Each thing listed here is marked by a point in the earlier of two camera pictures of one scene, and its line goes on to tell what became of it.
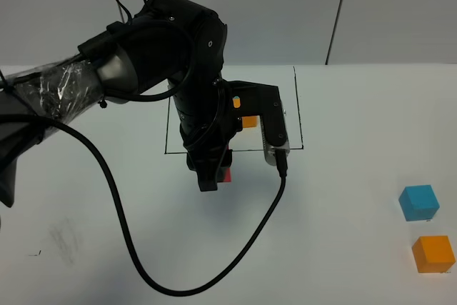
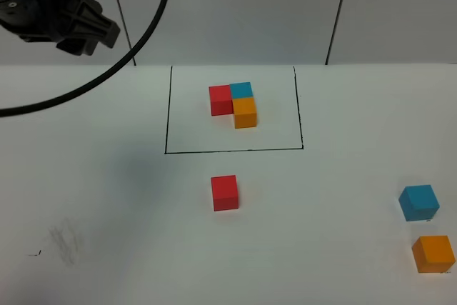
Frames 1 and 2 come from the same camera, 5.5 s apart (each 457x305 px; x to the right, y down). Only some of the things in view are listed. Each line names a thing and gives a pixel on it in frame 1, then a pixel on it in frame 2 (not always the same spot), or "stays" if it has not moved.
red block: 228,175 → 224,193
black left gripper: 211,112 → 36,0
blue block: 418,202 stays
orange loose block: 433,254 stays
